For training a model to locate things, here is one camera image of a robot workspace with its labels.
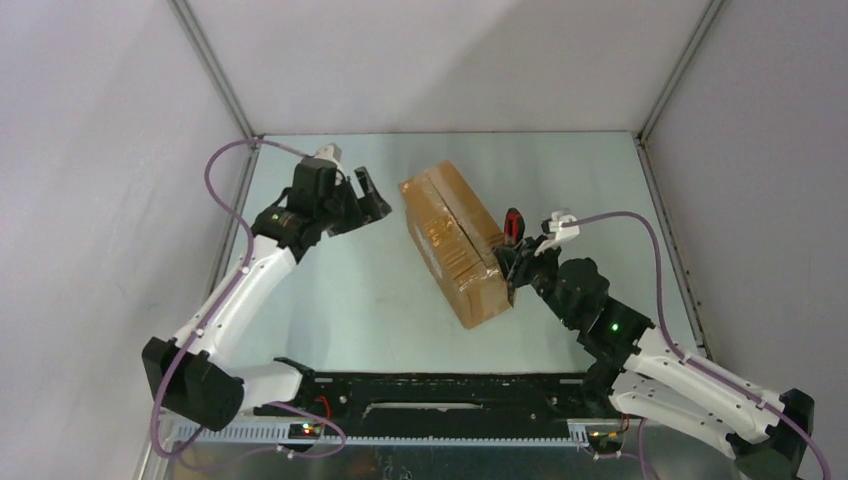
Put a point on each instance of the brown cardboard express box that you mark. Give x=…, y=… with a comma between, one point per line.
x=456, y=237

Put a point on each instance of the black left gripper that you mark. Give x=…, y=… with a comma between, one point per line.
x=372, y=207

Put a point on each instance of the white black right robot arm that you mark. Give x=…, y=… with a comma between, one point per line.
x=638, y=372

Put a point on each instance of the aluminium right corner post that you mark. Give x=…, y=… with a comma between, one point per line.
x=703, y=26

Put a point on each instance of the red black utility knife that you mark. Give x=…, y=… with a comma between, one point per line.
x=514, y=227

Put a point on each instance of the aluminium corner post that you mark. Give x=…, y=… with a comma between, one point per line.
x=209, y=61
x=703, y=26

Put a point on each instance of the aluminium left corner post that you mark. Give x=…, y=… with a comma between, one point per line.
x=209, y=61

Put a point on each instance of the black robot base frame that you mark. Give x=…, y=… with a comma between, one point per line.
x=436, y=409

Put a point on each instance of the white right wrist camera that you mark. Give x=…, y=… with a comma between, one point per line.
x=561, y=227

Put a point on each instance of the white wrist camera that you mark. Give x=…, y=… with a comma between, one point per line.
x=561, y=227
x=332, y=152

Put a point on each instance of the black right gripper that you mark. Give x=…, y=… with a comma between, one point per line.
x=530, y=253

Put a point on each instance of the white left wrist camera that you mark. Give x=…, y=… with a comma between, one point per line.
x=332, y=152

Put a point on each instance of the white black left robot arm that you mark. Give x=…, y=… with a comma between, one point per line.
x=192, y=374

